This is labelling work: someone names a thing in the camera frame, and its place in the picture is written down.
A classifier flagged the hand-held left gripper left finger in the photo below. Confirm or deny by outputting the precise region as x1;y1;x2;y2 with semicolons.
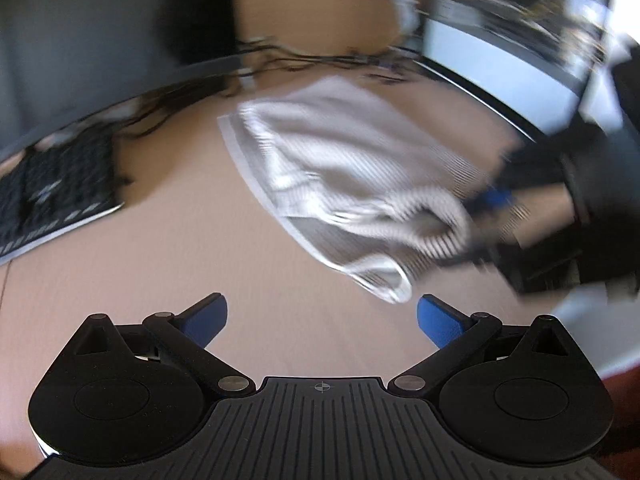
72;291;257;398

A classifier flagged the tangle of black cables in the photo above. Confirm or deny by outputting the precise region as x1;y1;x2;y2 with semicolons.
117;35;426;138

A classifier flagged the white plug with cable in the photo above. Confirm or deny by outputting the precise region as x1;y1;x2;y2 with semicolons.
381;0;426;33

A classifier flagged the grey striped long-sleeve shirt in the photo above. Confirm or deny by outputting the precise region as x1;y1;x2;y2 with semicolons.
218;76;532;306

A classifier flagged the black computer keyboard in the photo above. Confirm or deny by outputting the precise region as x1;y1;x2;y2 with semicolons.
0;129;127;267

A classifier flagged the black curved computer monitor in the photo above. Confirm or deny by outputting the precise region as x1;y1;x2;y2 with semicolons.
0;0;242;161

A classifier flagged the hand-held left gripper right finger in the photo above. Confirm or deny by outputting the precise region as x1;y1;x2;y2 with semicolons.
386;293;576;400

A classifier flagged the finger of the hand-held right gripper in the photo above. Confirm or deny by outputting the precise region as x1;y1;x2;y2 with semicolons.
462;186;518;218

